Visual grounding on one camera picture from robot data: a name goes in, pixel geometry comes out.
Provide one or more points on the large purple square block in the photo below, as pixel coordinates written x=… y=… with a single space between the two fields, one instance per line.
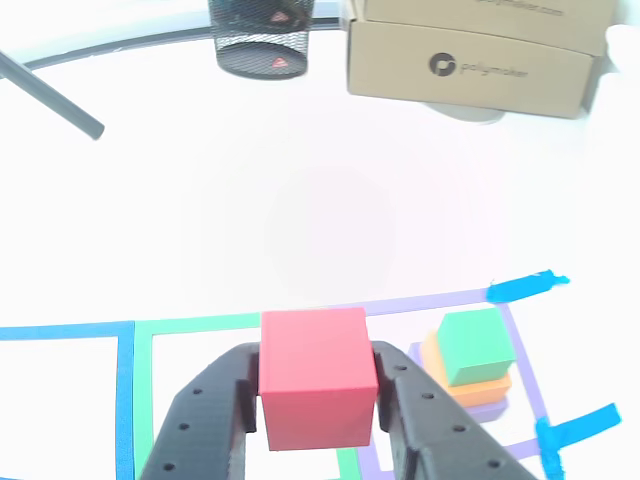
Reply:
x=492 y=412

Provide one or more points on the orange square block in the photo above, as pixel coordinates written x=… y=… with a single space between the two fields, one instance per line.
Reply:
x=485 y=392

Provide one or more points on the green square block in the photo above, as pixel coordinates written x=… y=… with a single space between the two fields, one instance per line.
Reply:
x=475 y=340

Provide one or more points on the small red cube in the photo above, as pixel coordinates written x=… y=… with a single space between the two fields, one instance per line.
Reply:
x=315 y=360

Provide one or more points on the blue tape strip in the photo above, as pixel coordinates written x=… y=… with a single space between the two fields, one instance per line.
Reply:
x=525 y=287
x=585 y=425
x=550 y=450

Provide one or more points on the dark grey rod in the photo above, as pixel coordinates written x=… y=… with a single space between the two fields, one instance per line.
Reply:
x=50 y=95

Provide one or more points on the brown cardboard box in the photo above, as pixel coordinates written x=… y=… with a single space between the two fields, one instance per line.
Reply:
x=400 y=65

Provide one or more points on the black mesh object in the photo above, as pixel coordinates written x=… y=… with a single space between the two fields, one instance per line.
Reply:
x=260 y=50

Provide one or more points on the cardboard box with web address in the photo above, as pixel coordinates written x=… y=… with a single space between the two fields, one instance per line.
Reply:
x=450 y=10

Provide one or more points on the pale blue sheet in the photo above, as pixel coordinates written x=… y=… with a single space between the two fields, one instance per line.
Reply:
x=330 y=7

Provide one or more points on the green square frame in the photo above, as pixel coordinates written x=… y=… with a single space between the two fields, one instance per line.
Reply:
x=142 y=390

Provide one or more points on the blue square frame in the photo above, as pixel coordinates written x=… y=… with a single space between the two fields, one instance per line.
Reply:
x=125 y=400

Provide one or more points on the purple square frame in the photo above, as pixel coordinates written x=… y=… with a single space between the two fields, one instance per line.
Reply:
x=425 y=302

